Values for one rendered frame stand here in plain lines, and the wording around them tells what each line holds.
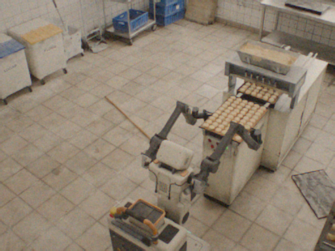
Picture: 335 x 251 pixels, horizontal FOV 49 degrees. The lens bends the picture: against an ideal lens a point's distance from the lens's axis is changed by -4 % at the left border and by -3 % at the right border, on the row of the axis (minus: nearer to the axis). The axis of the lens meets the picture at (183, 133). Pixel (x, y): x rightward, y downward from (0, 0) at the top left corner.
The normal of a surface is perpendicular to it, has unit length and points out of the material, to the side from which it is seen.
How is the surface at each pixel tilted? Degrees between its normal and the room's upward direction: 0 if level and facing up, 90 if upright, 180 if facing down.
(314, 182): 0
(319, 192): 0
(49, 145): 0
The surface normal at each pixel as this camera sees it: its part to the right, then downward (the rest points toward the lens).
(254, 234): 0.01, -0.78
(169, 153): -0.40, -0.15
